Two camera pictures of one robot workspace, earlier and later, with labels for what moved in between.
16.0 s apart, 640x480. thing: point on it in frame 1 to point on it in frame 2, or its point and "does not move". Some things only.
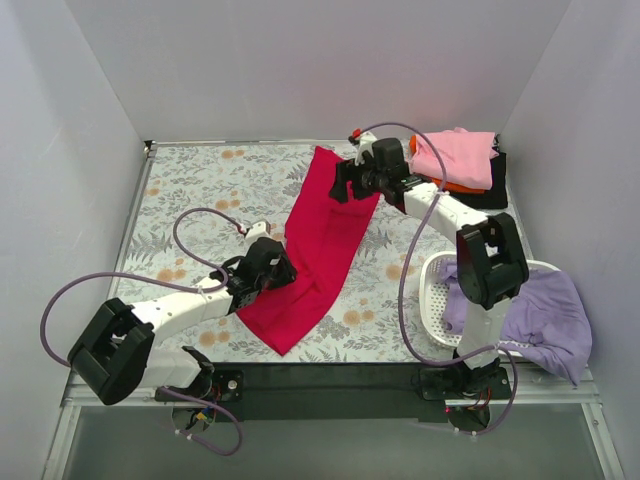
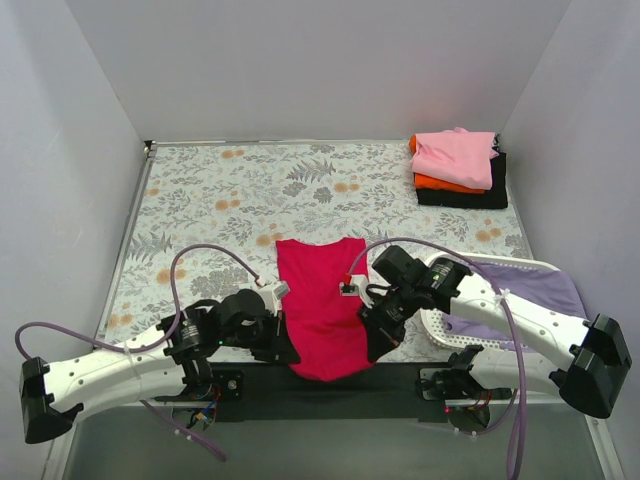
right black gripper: (347, 178) to (378, 320)
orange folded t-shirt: (453, 187) does not move
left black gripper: (286, 272) to (275, 336)
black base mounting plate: (281, 392) does not move
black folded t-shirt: (497, 196) does not move
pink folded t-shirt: (467, 156) does not move
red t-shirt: (321, 236) to (324, 323)
